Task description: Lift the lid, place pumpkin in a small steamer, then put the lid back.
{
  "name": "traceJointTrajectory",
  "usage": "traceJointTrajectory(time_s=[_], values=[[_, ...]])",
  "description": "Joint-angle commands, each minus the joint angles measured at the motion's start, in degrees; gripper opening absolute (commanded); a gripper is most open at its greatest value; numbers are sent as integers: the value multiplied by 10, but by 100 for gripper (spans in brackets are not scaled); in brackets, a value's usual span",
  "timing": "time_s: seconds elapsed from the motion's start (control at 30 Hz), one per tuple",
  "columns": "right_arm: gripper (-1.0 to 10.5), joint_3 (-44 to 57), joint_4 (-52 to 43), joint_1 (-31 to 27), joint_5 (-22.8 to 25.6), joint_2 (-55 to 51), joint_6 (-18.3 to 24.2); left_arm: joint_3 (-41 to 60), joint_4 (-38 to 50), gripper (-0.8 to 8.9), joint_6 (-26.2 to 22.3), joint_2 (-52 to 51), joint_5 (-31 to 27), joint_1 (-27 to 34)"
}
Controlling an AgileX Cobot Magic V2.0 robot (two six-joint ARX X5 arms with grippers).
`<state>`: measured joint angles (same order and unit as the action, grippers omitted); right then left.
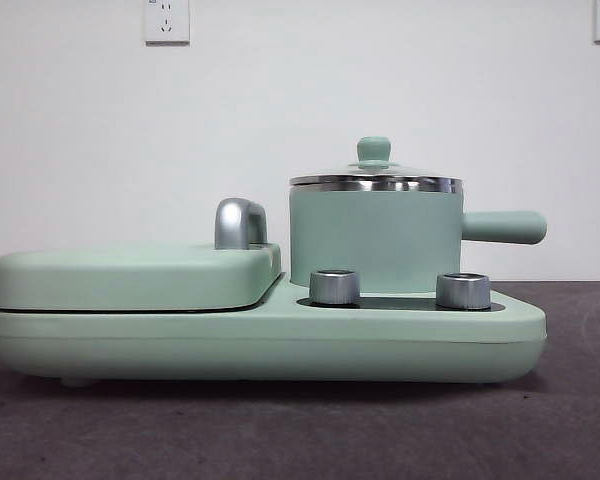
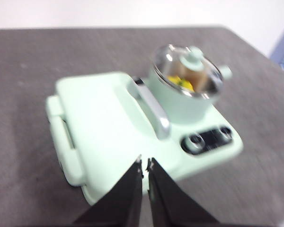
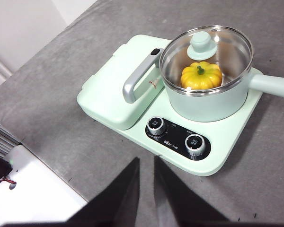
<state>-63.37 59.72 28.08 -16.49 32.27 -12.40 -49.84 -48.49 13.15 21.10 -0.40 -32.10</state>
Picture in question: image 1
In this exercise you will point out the glass lid with green knob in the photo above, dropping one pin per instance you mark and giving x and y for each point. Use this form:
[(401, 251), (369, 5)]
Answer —
[(375, 150)]

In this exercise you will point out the silver control knob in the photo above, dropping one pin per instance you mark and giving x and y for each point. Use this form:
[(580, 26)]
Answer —
[(462, 291), (334, 287)]

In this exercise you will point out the mint green saucepan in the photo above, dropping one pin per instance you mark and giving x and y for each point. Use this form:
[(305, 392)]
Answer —
[(372, 235)]

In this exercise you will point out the mint green hinged griddle cover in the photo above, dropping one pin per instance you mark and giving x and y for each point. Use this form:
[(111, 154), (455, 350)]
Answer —
[(130, 280)]

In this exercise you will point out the mint green breakfast machine base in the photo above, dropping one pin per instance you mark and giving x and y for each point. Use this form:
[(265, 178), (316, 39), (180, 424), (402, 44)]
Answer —
[(130, 345)]

